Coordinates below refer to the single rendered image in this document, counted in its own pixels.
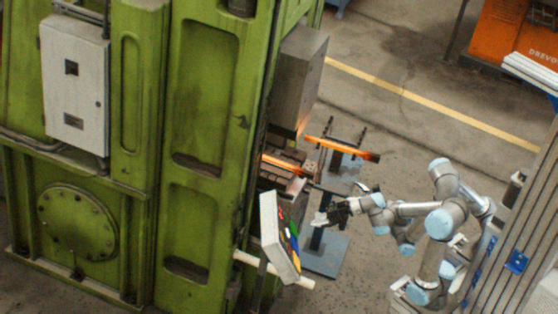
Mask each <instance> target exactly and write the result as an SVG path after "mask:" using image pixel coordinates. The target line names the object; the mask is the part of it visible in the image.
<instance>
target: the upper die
mask: <svg viewBox="0 0 558 314"><path fill-rule="evenodd" d="M312 108H313V106H312V107H311V108H310V110H309V111H308V112H307V115H306V117H305V118H304V120H303V121H302V122H301V123H300V125H299V126H298V128H297V129H296V131H294V130H288V129H286V128H284V127H281V126H279V125H275V124H272V123H269V122H268V125H267V131H268V132H271V134H274V135H278V136H281V137H283V138H285V139H288V140H293V141H295V142H296V141H297V139H298V138H299V136H300V135H301V132H302V131H303V130H304V129H305V127H306V125H307V124H308V122H309V120H310V116H311V111H312Z"/></svg>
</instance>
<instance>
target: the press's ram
mask: <svg viewBox="0 0 558 314"><path fill-rule="evenodd" d="M329 37H330V33H328V32H323V31H321V30H317V29H315V28H311V27H307V26H304V25H301V24H299V23H297V24H296V25H295V26H294V27H292V28H291V29H290V31H289V32H288V33H287V34H286V35H285V36H284V38H283V39H281V45H280V47H281V53H280V58H279V63H278V68H277V78H276V84H275V89H274V94H272V104H271V109H270V115H269V120H268V122H269V123H272V124H275V125H279V126H281V127H284V128H286V129H288V130H294V131H296V129H297V128H298V126H299V125H300V123H301V122H302V121H303V120H304V118H305V117H306V115H307V112H308V111H309V110H310V108H311V107H312V106H313V105H314V104H315V103H316V98H317V93H318V90H319V85H320V82H321V73H322V70H323V66H324V61H325V58H326V49H327V46H328V41H329Z"/></svg>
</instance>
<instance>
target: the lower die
mask: <svg viewBox="0 0 558 314"><path fill-rule="evenodd" d="M263 154H264V155H266V156H269V157H272V158H274V159H279V160H280V161H283V162H286V163H288V164H293V165H295V166H297V165H301V163H300V162H295V160H293V159H287V158H286V157H283V156H281V157H280V155H277V154H275V153H273V155H272V152H271V151H269V150H263ZM261 169H263V172H262V173H261V176H260V182H261V183H264V184H266V182H267V185H269V186H271V187H274V185H275V181H276V177H277V176H278V175H279V178H278V179H277V182H276V188H277V189H280V190H281V191H283V192H285V193H286V192H287V190H288V188H289V187H290V184H291V183H293V182H294V180H295V178H296V176H297V175H298V174H297V175H294V173H295V170H291V169H288V168H285V167H283V166H280V165H278V164H274V163H271V162H269V161H266V160H264V159H263V160H262V165H261ZM269 172H271V174H270V175H269V176H268V180H267V175H268V173H269Z"/></svg>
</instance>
